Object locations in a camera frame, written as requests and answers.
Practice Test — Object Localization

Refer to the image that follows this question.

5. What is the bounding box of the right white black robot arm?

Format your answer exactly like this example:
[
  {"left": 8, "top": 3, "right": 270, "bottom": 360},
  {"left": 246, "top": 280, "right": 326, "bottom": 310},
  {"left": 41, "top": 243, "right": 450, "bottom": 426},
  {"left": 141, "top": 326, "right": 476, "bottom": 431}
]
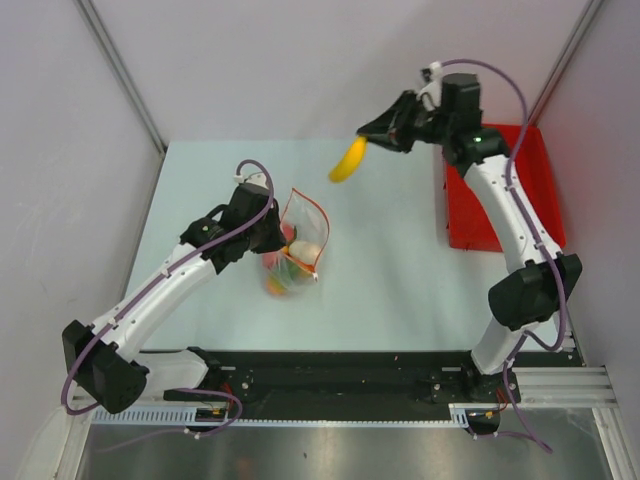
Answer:
[{"left": 357, "top": 73, "right": 582, "bottom": 401}]

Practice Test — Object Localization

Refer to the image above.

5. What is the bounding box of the yellow fake banana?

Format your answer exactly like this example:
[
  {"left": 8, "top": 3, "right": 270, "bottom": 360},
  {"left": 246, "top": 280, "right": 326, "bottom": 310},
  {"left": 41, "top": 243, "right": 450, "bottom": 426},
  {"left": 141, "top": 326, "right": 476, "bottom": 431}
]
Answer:
[{"left": 328, "top": 136, "right": 368, "bottom": 183}]

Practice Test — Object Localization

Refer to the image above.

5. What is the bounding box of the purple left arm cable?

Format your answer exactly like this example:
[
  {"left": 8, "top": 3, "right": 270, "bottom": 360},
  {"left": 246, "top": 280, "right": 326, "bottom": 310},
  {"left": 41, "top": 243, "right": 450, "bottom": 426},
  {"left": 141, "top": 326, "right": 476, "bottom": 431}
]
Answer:
[{"left": 60, "top": 159, "right": 276, "bottom": 417}]

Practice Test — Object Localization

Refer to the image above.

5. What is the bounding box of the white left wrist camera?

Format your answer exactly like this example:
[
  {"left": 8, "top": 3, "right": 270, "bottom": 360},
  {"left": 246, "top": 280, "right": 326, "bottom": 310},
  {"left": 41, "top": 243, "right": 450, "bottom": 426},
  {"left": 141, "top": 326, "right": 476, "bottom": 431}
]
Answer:
[{"left": 234, "top": 172, "right": 269, "bottom": 190}]

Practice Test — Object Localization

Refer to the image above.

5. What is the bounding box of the aluminium frame rail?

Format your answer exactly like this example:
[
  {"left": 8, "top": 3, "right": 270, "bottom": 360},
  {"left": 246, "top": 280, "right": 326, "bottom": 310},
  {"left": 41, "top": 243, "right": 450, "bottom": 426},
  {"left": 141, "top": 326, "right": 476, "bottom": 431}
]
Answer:
[{"left": 514, "top": 367, "right": 617, "bottom": 409}]

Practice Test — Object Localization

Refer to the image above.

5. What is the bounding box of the white fake radish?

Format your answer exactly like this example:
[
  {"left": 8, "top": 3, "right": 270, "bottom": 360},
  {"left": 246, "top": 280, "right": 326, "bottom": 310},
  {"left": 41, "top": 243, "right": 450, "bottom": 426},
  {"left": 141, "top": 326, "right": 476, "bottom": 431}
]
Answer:
[{"left": 288, "top": 240, "right": 322, "bottom": 265}]

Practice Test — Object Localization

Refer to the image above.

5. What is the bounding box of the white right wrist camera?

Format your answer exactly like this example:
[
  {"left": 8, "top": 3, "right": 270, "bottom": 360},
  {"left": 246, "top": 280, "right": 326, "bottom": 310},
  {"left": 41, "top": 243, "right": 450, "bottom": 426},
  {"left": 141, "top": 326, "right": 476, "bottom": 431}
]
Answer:
[{"left": 417, "top": 62, "right": 444, "bottom": 111}]

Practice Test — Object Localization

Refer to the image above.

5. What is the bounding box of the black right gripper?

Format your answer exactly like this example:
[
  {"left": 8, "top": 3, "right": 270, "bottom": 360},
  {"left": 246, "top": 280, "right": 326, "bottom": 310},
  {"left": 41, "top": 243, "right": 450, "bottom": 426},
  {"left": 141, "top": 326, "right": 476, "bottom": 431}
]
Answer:
[{"left": 358, "top": 90, "right": 454, "bottom": 154}]

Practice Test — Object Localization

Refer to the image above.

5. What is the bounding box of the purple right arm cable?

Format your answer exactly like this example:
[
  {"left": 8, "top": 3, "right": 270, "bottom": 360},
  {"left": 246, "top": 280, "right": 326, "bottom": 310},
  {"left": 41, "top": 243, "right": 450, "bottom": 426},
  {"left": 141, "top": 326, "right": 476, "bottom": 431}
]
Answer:
[{"left": 437, "top": 58, "right": 571, "bottom": 454}]

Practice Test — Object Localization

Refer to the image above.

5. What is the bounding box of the red plastic tray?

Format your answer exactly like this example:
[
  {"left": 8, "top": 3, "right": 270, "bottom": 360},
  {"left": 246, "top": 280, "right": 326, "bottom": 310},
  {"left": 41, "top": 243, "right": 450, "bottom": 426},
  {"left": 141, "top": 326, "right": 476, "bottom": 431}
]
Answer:
[{"left": 442, "top": 123, "right": 567, "bottom": 254}]

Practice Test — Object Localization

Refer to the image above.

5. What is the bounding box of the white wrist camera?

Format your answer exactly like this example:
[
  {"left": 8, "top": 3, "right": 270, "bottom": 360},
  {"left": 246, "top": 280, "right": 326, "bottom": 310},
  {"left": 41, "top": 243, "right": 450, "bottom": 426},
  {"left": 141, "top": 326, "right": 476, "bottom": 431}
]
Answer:
[
  {"left": 417, "top": 62, "right": 444, "bottom": 111},
  {"left": 234, "top": 172, "right": 269, "bottom": 190}
]

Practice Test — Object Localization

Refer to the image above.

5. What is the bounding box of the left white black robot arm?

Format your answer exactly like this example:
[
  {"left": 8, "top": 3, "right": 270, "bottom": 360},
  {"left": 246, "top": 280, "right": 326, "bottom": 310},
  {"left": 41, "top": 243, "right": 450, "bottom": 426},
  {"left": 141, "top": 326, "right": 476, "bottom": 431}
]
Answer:
[{"left": 62, "top": 173, "right": 285, "bottom": 414}]

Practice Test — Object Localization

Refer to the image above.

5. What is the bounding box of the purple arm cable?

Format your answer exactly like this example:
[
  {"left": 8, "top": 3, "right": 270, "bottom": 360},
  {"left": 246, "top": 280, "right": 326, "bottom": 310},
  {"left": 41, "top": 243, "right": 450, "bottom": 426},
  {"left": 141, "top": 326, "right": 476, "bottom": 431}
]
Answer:
[
  {"left": 437, "top": 58, "right": 571, "bottom": 454},
  {"left": 60, "top": 159, "right": 276, "bottom": 417}
]

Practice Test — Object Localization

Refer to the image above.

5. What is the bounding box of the clear zip top bag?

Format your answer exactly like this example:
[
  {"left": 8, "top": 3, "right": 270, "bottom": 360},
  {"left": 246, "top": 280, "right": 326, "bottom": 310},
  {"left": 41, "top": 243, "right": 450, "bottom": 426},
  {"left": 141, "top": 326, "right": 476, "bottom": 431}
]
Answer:
[{"left": 261, "top": 188, "right": 330, "bottom": 296}]

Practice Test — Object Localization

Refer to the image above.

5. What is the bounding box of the green orange fake fruit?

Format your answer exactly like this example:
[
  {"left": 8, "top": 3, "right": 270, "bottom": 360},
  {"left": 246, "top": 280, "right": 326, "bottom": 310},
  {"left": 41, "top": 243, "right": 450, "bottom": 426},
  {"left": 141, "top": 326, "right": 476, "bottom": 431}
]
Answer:
[{"left": 280, "top": 260, "right": 311, "bottom": 281}]

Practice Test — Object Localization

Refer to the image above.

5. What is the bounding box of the orange fake pear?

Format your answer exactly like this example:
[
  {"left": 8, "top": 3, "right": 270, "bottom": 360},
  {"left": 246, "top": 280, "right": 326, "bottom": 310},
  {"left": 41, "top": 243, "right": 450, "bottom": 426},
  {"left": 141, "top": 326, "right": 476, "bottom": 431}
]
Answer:
[{"left": 266, "top": 277, "right": 287, "bottom": 296}]

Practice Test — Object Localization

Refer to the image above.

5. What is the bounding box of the orange red fake mango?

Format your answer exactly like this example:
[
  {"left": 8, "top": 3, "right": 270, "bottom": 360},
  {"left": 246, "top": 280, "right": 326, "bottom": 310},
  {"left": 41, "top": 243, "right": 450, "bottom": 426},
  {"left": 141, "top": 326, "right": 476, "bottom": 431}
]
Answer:
[{"left": 261, "top": 222, "right": 297, "bottom": 269}]

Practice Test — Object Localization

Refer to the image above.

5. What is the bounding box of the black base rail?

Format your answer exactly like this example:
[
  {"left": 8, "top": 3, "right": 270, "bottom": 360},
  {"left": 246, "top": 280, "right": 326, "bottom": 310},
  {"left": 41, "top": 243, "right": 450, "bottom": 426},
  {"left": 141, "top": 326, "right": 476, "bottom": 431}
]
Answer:
[{"left": 164, "top": 349, "right": 584, "bottom": 421}]

